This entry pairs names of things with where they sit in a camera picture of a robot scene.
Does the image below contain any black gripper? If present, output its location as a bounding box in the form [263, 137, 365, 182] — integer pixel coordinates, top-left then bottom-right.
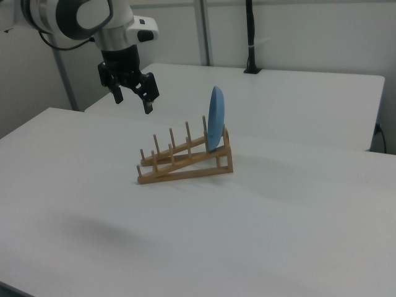
[98, 45, 160, 116]

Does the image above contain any wooden plate rack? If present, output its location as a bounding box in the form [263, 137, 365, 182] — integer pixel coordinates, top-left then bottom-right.
[136, 114, 234, 186]

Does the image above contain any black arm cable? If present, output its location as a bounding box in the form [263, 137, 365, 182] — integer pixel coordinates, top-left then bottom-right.
[37, 29, 96, 52]

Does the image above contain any black pole with base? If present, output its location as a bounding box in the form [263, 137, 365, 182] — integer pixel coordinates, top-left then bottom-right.
[243, 0, 264, 75]

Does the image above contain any white tie on pole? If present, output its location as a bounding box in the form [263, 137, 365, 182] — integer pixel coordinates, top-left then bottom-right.
[248, 38, 273, 50]

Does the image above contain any black cable with blue plug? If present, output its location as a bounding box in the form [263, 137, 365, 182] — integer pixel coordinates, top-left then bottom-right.
[375, 123, 388, 153]

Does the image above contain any grey aluminium frame post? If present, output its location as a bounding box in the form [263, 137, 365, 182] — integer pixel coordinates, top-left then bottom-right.
[51, 46, 79, 111]
[194, 0, 215, 66]

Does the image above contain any blue plastic plate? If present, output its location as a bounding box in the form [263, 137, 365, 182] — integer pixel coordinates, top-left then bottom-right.
[207, 85, 226, 153]

